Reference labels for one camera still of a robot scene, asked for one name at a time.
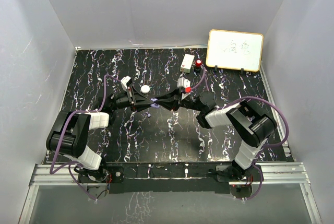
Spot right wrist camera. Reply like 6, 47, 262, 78
177, 77, 191, 93

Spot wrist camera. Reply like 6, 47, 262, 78
121, 76, 132, 91
177, 77, 191, 93

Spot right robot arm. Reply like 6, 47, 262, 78
154, 89, 277, 181

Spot white whiteboard yellow frame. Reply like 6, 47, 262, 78
206, 29, 264, 72

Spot red emergency stop button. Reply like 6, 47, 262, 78
194, 60, 202, 73

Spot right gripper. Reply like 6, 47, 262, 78
154, 86, 204, 112

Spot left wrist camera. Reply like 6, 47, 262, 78
121, 76, 132, 91

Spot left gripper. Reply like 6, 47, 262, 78
111, 86, 154, 113

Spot white green box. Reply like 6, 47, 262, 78
180, 54, 195, 73

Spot white earbud charging case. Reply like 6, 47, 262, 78
140, 85, 150, 94

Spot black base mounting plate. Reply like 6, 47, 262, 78
76, 162, 264, 195

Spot aluminium frame rail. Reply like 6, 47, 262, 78
18, 162, 322, 223

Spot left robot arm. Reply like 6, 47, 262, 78
46, 85, 153, 182

